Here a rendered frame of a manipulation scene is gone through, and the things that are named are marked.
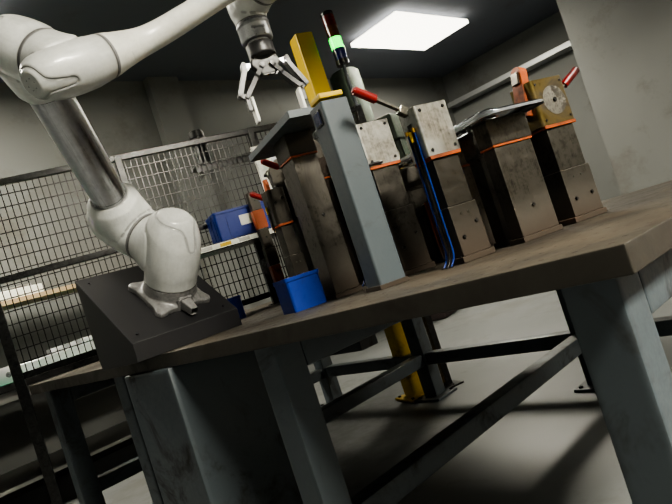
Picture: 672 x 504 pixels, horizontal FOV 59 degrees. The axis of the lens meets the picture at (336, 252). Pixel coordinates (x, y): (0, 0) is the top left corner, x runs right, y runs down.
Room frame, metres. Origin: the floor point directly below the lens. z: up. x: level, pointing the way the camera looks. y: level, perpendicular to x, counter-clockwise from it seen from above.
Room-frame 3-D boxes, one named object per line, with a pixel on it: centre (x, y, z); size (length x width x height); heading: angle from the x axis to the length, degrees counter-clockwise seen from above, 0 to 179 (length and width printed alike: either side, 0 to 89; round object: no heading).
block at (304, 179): (1.60, 0.02, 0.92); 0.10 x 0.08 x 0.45; 24
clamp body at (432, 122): (1.33, -0.27, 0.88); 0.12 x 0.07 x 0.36; 114
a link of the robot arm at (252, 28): (1.60, 0.02, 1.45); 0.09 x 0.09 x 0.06
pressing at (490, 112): (1.93, -0.21, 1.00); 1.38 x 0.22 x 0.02; 24
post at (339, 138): (1.36, -0.09, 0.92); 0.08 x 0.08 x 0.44; 24
